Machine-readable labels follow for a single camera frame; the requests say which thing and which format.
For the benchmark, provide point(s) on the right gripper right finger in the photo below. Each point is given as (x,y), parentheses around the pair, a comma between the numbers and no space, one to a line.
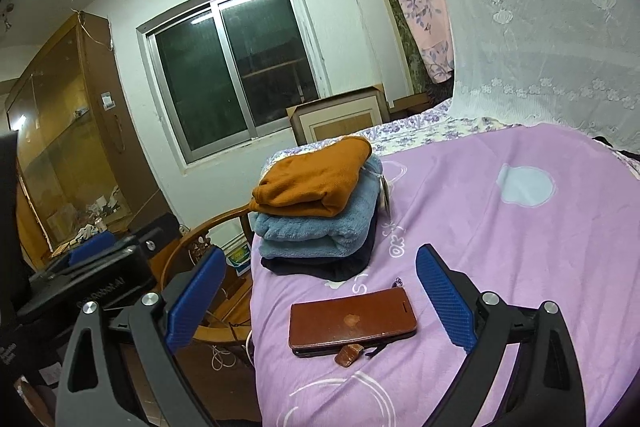
(545,385)

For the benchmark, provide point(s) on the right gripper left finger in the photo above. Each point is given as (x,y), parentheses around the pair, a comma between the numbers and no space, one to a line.
(96,388)

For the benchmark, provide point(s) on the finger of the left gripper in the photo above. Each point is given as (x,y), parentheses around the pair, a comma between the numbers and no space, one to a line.
(150,241)
(92,247)

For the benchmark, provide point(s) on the orange knit cardigan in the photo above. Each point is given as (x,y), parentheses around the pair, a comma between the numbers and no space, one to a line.
(315,184)

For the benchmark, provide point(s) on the wooden glass display cabinet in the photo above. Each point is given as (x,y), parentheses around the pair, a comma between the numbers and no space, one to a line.
(79,156)

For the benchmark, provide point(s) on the round wooden chair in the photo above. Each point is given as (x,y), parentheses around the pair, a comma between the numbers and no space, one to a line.
(205,299)

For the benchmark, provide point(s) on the purple bed sheet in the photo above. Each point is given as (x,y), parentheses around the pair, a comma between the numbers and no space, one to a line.
(532,213)

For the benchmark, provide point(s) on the sliding glass window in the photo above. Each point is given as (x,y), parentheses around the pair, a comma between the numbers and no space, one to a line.
(224,72)

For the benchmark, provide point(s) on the folded light blue towel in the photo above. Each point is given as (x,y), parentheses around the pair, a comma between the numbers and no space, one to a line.
(320,237)

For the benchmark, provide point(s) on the folded dark navy garment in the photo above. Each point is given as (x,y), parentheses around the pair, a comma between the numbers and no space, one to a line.
(330,269)

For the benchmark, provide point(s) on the brown leather phone case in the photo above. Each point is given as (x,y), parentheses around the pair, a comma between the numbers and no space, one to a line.
(326,327)

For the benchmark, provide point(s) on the framed picture leaning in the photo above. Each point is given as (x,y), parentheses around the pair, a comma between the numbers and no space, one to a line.
(339,114)

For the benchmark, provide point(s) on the purple floral white quilt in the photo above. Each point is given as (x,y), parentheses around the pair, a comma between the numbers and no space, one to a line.
(431,126)

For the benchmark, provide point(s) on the green patterned picture panel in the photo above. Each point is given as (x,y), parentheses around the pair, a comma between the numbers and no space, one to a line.
(417,71)

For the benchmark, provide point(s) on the pink floral hanging cloth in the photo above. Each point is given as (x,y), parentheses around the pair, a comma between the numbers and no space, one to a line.
(429,24)

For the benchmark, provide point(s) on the white lace mosquito net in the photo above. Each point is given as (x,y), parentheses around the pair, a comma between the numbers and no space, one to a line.
(572,62)

